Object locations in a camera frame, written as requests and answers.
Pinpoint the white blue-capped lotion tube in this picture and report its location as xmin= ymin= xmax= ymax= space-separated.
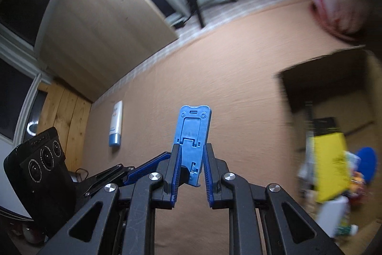
xmin=109 ymin=100 xmax=123 ymax=147

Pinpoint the yellow black notepad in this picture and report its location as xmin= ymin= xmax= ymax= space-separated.
xmin=313 ymin=117 xmax=350 ymax=203

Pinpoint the orange red toy keychain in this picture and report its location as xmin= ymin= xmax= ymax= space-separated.
xmin=346 ymin=171 xmax=366 ymax=207

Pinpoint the cardboard box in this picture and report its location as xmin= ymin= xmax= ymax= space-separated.
xmin=278 ymin=47 xmax=381 ymax=254

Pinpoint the pine wood headboard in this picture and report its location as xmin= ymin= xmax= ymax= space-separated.
xmin=37 ymin=81 xmax=92 ymax=172

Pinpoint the green white lip balm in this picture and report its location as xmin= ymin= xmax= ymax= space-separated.
xmin=335 ymin=224 xmax=359 ymax=238

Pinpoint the light wood wardrobe panel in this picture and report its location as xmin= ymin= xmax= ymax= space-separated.
xmin=39 ymin=0 xmax=177 ymax=102

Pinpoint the black camera box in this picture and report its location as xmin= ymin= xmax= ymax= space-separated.
xmin=3 ymin=127 xmax=78 ymax=238

